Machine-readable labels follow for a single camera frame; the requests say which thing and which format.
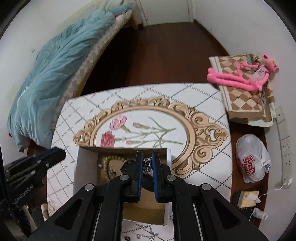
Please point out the pink panther plush toy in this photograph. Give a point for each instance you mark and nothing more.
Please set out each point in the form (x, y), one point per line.
(243, 72)

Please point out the bed with patterned mattress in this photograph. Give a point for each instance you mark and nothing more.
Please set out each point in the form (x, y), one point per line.
(78, 80)

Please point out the white door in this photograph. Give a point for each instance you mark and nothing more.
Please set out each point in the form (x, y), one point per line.
(157, 12)

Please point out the white cardboard box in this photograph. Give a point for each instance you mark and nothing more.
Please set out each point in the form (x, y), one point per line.
(147, 210)

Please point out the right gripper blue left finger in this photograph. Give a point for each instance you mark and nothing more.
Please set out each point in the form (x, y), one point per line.
(134, 171)

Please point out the patterned white tablecloth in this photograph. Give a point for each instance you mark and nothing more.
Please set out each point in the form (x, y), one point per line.
(187, 119)

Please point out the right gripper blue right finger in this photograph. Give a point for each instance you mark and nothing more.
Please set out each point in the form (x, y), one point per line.
(163, 180)

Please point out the white plastic bag red print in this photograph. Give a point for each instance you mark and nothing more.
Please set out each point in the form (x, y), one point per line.
(253, 158)

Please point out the teal blanket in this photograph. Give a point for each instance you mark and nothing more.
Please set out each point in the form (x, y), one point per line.
(32, 112)

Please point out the small wooden box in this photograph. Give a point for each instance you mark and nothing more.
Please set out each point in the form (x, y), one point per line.
(248, 199)

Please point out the white power strip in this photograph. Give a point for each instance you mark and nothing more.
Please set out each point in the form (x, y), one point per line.
(285, 148)

